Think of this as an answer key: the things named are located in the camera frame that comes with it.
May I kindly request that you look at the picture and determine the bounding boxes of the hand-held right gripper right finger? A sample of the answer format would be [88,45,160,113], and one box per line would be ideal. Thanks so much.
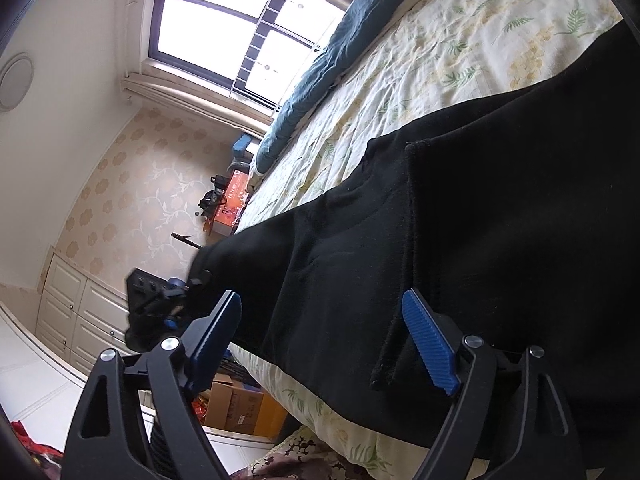
[401,288,587,480]

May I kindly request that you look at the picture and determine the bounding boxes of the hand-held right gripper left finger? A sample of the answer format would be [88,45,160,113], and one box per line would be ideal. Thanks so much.
[64,289,244,480]

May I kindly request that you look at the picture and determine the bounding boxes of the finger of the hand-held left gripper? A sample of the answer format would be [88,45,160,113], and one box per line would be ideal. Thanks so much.
[159,302,193,328]
[162,269,213,297]

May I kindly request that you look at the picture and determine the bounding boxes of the black studded pants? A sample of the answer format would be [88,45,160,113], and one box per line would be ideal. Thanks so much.
[191,19,640,467]

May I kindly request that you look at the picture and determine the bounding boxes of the white wardrobe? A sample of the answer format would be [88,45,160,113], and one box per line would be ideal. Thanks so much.
[34,251,148,377]

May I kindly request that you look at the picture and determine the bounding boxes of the brown cardboard box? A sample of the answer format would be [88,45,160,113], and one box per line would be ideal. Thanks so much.
[201,378,267,434]

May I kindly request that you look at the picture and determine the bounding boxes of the black bag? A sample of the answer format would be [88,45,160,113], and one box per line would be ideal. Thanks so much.
[198,174,232,217]

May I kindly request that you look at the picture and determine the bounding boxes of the orange printed box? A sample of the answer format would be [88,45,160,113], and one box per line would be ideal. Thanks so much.
[201,170,252,237]

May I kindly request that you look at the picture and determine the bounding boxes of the tan cardboard box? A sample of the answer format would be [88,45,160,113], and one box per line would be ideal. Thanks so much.
[254,391,291,440]

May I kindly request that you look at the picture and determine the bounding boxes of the blue container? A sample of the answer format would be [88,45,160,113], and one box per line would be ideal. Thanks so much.
[231,133,257,157]

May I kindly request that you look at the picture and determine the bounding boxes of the brown patterned cloth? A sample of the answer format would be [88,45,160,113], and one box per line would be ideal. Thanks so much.
[240,429,386,480]

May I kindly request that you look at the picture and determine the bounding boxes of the beige curtain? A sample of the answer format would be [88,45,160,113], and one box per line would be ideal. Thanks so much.
[121,60,273,140]

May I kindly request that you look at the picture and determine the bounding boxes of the red cloth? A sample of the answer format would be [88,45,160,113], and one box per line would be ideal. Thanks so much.
[9,419,68,480]

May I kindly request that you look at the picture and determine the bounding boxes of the dark blue blanket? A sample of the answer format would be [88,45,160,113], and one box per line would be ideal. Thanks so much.
[250,0,408,176]

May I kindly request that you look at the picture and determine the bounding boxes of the round ceiling lamp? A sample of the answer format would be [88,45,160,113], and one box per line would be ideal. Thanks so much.
[0,52,36,112]

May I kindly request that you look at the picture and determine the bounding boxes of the barred window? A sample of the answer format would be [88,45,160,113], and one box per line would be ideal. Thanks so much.
[148,0,352,111]

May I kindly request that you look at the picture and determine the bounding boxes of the floral bed quilt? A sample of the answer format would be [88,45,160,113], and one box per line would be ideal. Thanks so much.
[227,0,626,478]

